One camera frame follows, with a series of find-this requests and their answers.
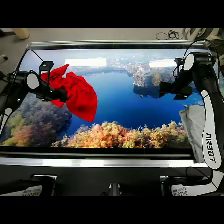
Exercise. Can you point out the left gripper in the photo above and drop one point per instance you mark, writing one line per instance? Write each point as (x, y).
(57, 94)

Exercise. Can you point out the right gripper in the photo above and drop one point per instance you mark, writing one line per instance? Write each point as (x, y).
(169, 88)

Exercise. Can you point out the red T-shirt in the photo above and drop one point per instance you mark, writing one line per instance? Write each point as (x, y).
(80, 95)

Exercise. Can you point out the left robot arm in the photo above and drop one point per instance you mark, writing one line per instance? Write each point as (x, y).
(17, 84)

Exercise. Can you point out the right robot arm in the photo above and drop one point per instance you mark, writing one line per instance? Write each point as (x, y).
(209, 100)

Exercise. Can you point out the grey garment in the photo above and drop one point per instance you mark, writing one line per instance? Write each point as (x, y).
(195, 128)

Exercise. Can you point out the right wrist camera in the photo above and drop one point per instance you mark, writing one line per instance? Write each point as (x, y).
(178, 64)

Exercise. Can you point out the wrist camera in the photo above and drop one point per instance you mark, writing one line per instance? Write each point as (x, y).
(45, 68)
(178, 64)

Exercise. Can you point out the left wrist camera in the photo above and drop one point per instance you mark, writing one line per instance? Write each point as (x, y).
(45, 68)

